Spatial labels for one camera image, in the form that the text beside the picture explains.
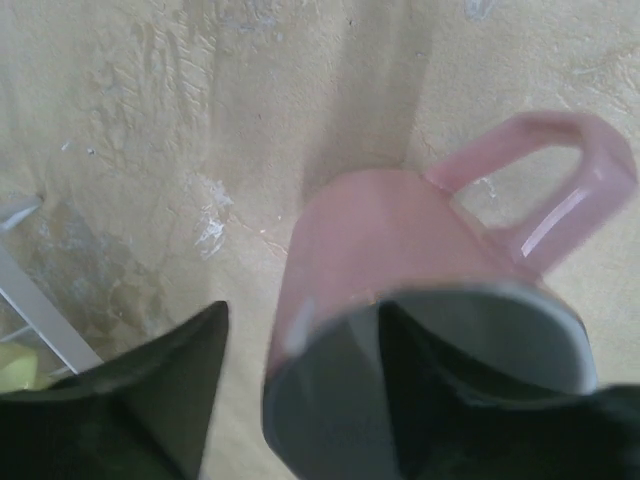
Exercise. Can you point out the yellow-green mug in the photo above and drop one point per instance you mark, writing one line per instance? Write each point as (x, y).
(20, 369)

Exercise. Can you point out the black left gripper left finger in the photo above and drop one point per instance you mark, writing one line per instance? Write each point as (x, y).
(142, 415)

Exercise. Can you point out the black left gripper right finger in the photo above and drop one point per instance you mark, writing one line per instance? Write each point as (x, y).
(443, 428)

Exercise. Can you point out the white wire dish rack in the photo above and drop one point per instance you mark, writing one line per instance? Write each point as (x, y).
(43, 319)

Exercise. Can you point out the pink mug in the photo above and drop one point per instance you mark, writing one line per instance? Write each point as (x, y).
(377, 236)

